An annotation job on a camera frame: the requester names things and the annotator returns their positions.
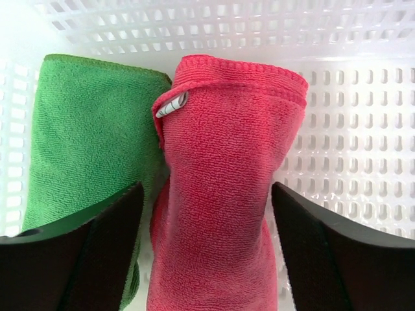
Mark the white plastic basket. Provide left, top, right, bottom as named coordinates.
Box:
left=0, top=0, right=415, bottom=311

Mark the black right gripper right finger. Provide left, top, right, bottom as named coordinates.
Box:
left=271, top=182, right=414, bottom=311

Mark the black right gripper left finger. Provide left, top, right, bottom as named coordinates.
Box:
left=1, top=183, right=144, bottom=310

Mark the pink microfiber towel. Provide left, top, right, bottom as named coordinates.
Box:
left=147, top=55, right=308, bottom=310

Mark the green microfiber towel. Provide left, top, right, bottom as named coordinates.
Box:
left=22, top=54, right=171, bottom=310

